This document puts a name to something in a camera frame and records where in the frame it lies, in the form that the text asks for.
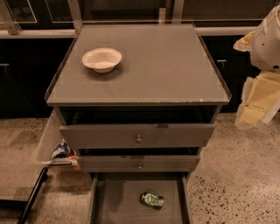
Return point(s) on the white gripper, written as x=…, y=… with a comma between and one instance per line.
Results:
x=267, y=46

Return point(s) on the crushed green can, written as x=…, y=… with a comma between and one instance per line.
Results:
x=152, y=200

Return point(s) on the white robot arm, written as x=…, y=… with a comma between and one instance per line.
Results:
x=265, y=47

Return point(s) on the top grey drawer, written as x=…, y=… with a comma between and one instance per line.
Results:
x=105, y=136

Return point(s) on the grey drawer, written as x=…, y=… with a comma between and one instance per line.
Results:
x=115, y=198
x=129, y=163
x=105, y=136

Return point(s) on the grey drawer cabinet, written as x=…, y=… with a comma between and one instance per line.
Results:
x=165, y=77

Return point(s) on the top drawer knob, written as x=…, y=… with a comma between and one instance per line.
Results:
x=139, y=139

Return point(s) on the middle grey drawer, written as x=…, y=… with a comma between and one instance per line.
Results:
x=129, y=163

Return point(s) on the bottom grey drawer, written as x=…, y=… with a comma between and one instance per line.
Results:
x=115, y=198

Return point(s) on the white paper bowl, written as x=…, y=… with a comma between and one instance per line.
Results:
x=102, y=60

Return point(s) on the clear plastic bin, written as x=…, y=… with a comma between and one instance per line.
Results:
x=50, y=138

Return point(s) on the black pole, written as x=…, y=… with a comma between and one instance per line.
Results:
x=34, y=193

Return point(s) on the grey metal railing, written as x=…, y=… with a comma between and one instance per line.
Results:
x=19, y=16

